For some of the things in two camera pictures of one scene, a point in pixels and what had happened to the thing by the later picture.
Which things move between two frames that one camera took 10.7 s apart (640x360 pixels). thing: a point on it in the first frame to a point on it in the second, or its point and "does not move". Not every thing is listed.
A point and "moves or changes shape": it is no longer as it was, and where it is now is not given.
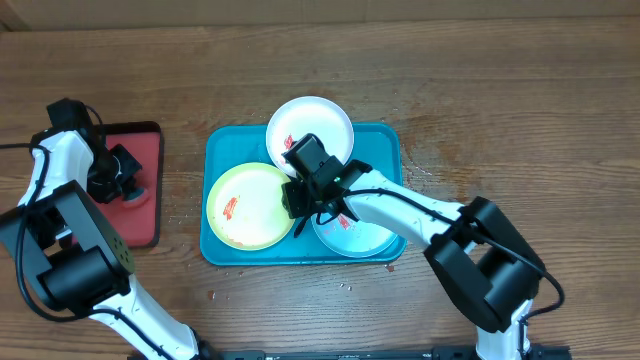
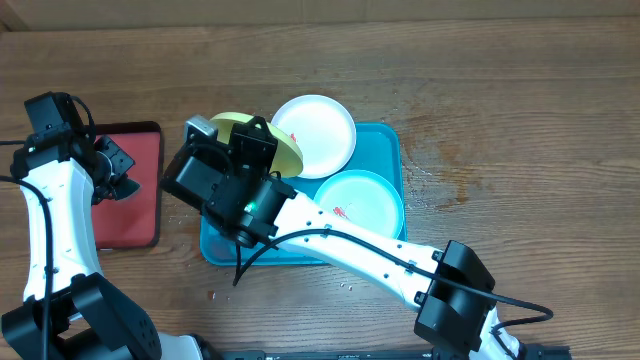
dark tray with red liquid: x=135 y=215 does not move
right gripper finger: x=300 y=226 to x=254 y=145
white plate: x=304 y=115 does not move
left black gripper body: x=116 y=169 does not move
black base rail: x=531 y=352 does not move
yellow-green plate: x=245 y=207 moves or changes shape
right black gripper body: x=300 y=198 to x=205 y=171
